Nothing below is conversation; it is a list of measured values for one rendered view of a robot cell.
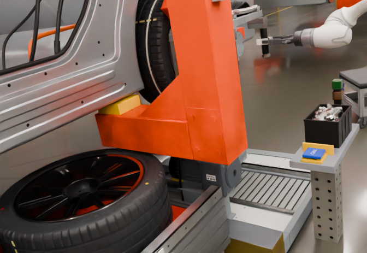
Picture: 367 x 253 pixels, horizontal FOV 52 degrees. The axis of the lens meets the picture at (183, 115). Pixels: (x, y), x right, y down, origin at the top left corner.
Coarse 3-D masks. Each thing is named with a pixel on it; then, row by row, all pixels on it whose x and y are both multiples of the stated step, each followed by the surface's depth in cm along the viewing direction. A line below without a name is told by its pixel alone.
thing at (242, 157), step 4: (244, 152) 232; (240, 156) 228; (244, 156) 232; (240, 160) 229; (244, 160) 233; (164, 172) 223; (168, 172) 216; (168, 176) 213; (168, 180) 210; (172, 180) 208; (176, 180) 206; (184, 180) 210; (168, 184) 211; (172, 184) 209; (176, 184) 207; (168, 188) 212; (172, 188) 210; (176, 188) 208; (180, 192) 208
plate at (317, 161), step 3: (324, 153) 147; (324, 156) 144; (303, 159) 145; (306, 159) 145; (309, 159) 144; (312, 159) 144; (315, 159) 144; (321, 159) 143; (324, 159) 144; (309, 162) 144; (312, 162) 143; (315, 162) 142; (318, 162) 141; (321, 162) 141
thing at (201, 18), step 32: (192, 0) 121; (224, 0) 127; (192, 32) 125; (224, 32) 129; (192, 64) 130; (224, 64) 130; (192, 96) 135; (224, 96) 131; (192, 128) 140; (224, 128) 133; (224, 160) 136
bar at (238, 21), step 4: (256, 12) 187; (260, 12) 190; (240, 16) 179; (244, 16) 177; (248, 16) 181; (252, 16) 184; (256, 16) 187; (260, 16) 191; (236, 20) 171; (240, 20) 174; (244, 20) 177; (248, 20) 181; (236, 24) 171; (240, 24) 174
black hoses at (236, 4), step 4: (232, 4) 190; (236, 4) 190; (240, 4) 188; (244, 4) 191; (248, 4) 192; (232, 8) 189; (236, 8) 188; (240, 8) 195; (252, 12) 194; (236, 16) 199
